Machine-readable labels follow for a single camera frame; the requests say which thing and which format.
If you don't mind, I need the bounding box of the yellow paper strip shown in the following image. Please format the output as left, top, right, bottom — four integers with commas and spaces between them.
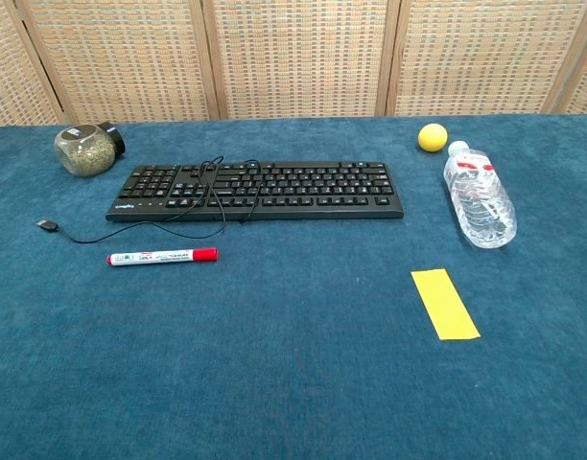
410, 268, 481, 341

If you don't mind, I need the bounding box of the black computer keyboard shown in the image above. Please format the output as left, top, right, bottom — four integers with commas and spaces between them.
105, 160, 405, 223

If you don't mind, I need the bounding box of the blue table cloth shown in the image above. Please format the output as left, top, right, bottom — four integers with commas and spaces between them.
0, 113, 587, 460

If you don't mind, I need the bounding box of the red whiteboard marker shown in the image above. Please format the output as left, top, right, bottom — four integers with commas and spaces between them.
106, 246, 219, 267

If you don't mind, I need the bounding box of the yellow ball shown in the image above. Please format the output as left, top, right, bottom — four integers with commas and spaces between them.
417, 123, 449, 153

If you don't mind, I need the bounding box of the woven wooden folding screen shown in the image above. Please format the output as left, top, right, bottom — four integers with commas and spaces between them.
0, 0, 587, 131

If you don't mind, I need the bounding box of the clear plastic water bottle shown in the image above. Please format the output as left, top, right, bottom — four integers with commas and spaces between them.
442, 140, 518, 250

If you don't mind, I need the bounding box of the glass jar with black lid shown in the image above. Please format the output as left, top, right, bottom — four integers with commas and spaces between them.
53, 122, 126, 178

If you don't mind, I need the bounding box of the black keyboard usb cable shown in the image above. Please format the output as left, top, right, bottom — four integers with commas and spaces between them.
35, 155, 264, 244

